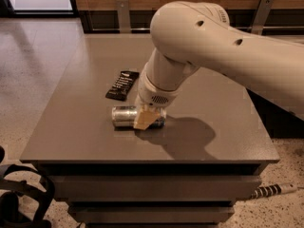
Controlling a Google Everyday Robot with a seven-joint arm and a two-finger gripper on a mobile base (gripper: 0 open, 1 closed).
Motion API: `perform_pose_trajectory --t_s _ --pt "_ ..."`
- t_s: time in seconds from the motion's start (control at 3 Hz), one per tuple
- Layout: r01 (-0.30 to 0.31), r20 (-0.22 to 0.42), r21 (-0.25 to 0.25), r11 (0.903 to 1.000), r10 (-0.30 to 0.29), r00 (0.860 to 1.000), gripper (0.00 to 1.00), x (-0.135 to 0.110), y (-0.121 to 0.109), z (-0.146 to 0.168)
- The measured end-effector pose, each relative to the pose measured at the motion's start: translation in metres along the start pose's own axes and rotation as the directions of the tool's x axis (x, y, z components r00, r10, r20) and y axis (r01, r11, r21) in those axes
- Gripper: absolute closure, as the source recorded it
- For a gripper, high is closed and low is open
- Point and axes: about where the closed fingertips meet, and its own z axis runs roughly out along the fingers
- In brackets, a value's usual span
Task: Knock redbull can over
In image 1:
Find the black white striped cable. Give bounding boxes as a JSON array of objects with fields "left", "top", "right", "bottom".
[{"left": 250, "top": 182, "right": 299, "bottom": 200}]

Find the right metal wall bracket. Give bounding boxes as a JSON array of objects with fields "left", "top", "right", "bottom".
[{"left": 251, "top": 0, "right": 275, "bottom": 35}]

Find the silver blue redbull can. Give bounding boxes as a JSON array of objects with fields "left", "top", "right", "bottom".
[{"left": 112, "top": 105, "right": 166, "bottom": 128}]

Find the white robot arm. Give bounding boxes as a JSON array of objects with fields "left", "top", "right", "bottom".
[{"left": 134, "top": 1, "right": 304, "bottom": 130}]

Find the black snack bar wrapper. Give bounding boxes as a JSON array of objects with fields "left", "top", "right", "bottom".
[{"left": 105, "top": 70, "right": 140, "bottom": 101}]

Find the metal wall bracket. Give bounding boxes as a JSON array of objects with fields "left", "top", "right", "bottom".
[
  {"left": 251, "top": 0, "right": 275, "bottom": 35},
  {"left": 116, "top": 0, "right": 131, "bottom": 33}
]

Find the black chair base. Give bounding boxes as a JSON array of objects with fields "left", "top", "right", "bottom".
[{"left": 0, "top": 145, "right": 56, "bottom": 228}]

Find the grey drawer cabinet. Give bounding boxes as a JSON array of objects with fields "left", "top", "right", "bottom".
[{"left": 21, "top": 34, "right": 278, "bottom": 228}]

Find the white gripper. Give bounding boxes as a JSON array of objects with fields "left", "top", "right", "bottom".
[{"left": 133, "top": 66, "right": 180, "bottom": 130}]

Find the left metal wall bracket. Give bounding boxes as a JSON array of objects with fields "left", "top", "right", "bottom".
[{"left": 116, "top": 0, "right": 131, "bottom": 33}]

